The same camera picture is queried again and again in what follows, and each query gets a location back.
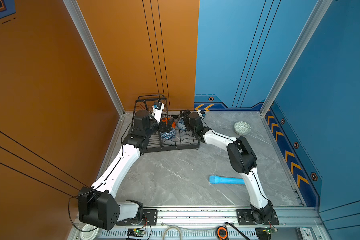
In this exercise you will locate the blue floral white bowl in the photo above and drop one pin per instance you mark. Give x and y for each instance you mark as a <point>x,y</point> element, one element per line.
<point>181,125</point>

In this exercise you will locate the orange plastic bowl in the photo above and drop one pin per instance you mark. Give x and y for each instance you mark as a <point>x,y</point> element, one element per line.
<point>170,121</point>

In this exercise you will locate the black metal dish rack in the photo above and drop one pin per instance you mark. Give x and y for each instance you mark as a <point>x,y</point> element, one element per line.
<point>180,141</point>

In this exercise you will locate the green circuit board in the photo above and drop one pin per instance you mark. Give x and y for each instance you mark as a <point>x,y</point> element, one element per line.
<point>270,230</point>
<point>136,233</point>

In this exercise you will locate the green patterned white bowl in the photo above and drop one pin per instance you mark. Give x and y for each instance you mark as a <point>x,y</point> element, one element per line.
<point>242,128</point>

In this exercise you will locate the white round lid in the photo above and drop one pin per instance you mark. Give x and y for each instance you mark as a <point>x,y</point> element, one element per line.
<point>89,232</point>

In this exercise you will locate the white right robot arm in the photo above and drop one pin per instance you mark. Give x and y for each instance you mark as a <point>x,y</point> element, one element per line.
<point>242,159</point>

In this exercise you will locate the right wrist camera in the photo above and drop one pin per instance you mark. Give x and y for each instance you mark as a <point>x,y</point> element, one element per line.
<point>202,114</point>

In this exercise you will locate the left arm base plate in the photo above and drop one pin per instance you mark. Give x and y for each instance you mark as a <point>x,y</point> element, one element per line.
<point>149,215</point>

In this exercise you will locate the light blue plastic cylinder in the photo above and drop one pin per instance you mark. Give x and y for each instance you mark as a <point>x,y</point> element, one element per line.
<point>213,179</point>

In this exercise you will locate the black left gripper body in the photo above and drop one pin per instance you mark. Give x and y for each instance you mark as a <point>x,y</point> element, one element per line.
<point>161,128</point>

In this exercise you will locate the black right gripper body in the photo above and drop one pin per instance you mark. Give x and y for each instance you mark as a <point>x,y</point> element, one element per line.
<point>187,122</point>

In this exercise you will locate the green circuit board right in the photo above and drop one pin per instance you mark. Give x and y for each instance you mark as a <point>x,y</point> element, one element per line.
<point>270,230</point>

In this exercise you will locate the green circuit board left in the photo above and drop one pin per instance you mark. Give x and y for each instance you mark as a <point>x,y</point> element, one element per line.
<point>136,233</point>

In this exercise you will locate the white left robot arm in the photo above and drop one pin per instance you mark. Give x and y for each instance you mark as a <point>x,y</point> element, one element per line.
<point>97,204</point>

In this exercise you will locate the blue geometric patterned bowl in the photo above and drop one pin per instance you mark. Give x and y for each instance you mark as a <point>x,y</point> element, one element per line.
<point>170,135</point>

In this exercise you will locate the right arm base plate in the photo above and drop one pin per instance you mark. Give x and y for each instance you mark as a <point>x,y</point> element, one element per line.
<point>245,217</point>

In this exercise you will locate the white analog clock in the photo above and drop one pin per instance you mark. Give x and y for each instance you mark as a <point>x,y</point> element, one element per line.
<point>305,234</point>

